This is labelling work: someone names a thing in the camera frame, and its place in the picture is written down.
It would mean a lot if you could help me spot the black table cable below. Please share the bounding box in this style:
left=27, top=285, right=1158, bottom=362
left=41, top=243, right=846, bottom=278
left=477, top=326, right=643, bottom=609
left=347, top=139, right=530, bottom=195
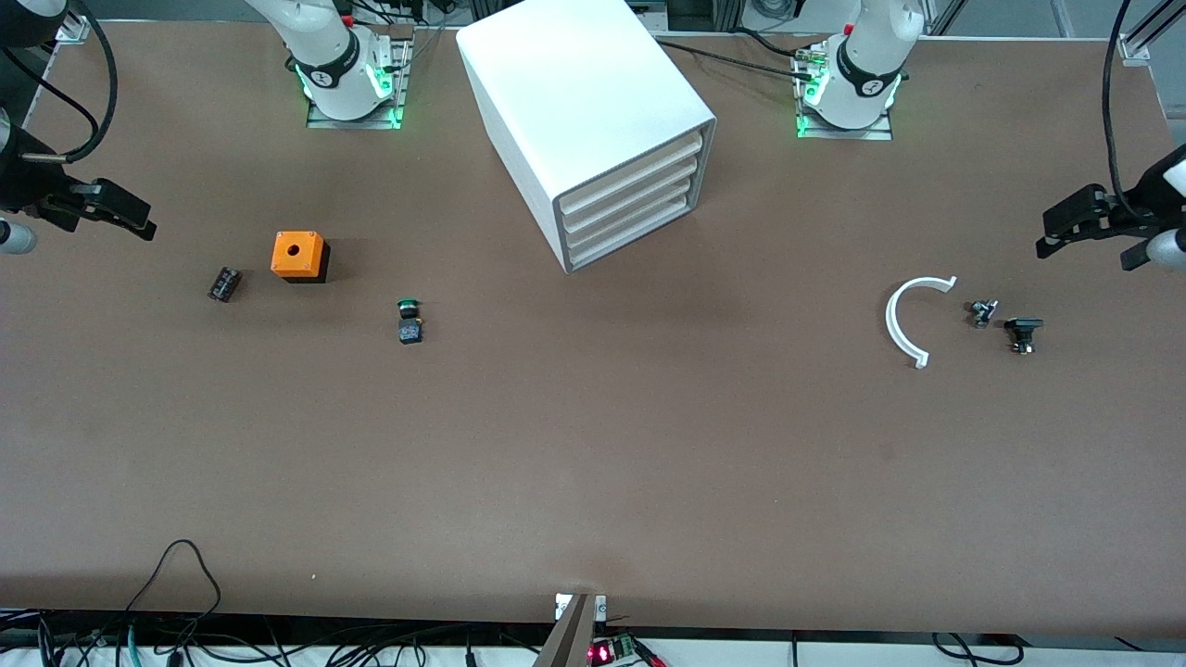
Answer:
left=653, top=37, right=816, bottom=84

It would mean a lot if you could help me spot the black looped cable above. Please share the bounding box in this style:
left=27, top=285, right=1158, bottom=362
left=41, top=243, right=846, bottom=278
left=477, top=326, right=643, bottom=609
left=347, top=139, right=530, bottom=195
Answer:
left=125, top=540, right=223, bottom=640

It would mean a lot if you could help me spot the circuit board red LED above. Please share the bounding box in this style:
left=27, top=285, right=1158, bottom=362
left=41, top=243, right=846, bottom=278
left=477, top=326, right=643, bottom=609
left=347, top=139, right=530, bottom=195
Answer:
left=588, top=635, right=666, bottom=667

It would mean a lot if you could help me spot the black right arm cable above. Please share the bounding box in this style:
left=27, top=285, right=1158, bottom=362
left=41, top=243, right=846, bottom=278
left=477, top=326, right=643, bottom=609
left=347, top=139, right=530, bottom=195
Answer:
left=0, top=0, right=119, bottom=166

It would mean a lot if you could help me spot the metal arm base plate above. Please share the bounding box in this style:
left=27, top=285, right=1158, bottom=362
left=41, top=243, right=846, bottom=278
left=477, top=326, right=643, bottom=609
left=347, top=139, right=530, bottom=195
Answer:
left=306, top=37, right=413, bottom=131
left=794, top=46, right=895, bottom=142

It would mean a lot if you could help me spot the orange button enclosure box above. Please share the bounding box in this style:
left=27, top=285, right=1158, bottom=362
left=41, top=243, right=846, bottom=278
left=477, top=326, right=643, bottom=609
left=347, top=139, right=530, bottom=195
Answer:
left=271, top=231, right=331, bottom=284

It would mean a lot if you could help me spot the white curved plastic bracket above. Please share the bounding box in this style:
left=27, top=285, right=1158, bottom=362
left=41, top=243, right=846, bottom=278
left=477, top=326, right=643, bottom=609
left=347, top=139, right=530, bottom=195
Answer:
left=885, top=275, right=958, bottom=370

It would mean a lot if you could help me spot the grey metal post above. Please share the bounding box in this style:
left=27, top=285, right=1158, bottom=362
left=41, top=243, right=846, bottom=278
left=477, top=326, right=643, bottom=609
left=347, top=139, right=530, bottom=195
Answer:
left=533, top=593, right=594, bottom=667

